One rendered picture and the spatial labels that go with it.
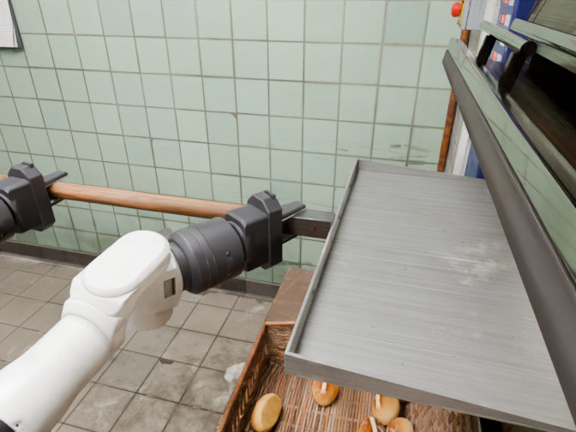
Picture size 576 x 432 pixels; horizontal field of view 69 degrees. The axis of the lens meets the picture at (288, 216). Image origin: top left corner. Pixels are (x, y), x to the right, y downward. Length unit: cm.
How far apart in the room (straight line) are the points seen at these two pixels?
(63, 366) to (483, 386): 40
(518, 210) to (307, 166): 172
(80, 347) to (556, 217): 41
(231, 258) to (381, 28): 136
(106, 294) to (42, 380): 9
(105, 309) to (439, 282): 40
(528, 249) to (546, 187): 3
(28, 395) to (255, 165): 168
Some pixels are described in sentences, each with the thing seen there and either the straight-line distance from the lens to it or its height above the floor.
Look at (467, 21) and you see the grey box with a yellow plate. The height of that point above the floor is 143.
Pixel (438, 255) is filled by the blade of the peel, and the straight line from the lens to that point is 64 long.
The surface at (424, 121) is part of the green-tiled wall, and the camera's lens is 183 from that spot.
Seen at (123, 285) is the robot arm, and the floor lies 124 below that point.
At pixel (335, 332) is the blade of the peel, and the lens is 49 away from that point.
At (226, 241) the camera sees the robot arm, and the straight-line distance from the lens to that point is 56.
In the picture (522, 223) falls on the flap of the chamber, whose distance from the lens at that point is 25.
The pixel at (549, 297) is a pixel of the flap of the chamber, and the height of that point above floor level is 141.
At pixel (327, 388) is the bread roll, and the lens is 114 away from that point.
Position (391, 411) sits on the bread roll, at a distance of 111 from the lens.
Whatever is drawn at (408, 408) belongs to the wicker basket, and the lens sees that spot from 119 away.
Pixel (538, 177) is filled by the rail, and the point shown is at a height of 143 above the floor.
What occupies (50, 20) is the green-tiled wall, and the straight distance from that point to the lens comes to 238.
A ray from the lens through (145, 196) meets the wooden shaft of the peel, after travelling 75.
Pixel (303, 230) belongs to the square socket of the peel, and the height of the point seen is 119.
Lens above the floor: 152
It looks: 28 degrees down
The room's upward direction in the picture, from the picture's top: straight up
